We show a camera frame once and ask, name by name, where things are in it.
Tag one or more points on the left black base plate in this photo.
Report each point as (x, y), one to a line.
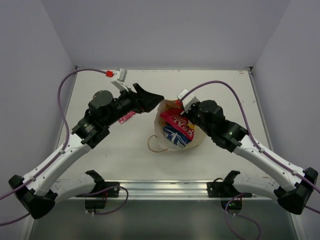
(106, 189)

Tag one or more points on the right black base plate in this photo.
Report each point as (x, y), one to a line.
(219, 189)

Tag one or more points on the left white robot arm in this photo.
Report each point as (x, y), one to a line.
(39, 190)

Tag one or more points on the aluminium mounting rail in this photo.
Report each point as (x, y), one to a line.
(166, 189)

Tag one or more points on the large red snack bag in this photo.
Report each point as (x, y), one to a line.
(175, 119)

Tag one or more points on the blue white snack bag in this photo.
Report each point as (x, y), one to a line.
(175, 137)

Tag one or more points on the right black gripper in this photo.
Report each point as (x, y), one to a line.
(193, 108)

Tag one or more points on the small pink snack packet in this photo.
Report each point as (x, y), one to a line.
(126, 117)

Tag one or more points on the brown paper bag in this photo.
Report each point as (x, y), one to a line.
(158, 143)

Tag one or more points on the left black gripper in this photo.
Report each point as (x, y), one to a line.
(137, 99)

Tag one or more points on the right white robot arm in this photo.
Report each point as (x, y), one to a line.
(288, 184)

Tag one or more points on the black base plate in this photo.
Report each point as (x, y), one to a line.
(106, 189)
(219, 189)

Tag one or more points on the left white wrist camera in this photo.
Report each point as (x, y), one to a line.
(118, 78)

